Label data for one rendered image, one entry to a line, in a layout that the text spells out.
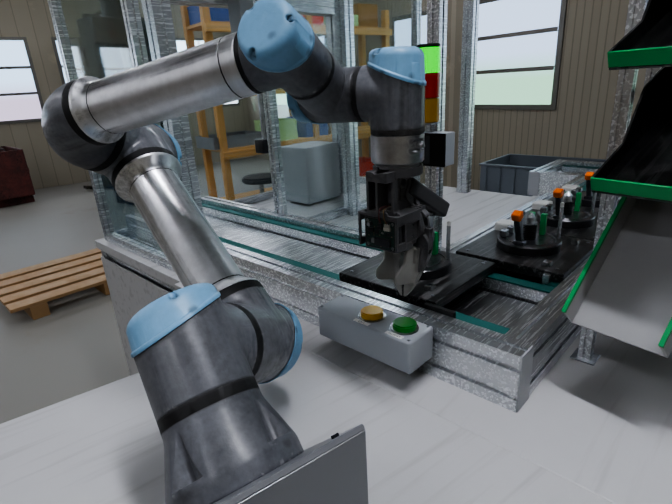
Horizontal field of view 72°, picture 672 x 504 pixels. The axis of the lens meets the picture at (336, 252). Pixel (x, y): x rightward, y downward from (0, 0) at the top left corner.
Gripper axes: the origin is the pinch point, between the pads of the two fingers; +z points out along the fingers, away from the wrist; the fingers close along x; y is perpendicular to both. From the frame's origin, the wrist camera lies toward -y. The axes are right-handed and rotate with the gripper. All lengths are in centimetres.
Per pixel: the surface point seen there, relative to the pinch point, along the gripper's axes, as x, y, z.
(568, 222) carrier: 4, -65, 5
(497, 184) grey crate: -80, -206, 31
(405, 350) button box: 2.4, 3.7, 9.2
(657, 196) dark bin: 29.3, -12.8, -15.8
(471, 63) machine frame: -59, -128, -36
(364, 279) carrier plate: -17.2, -9.6, 6.7
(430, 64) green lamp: -16.1, -31.3, -33.9
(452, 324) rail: 5.2, -6.0, 7.8
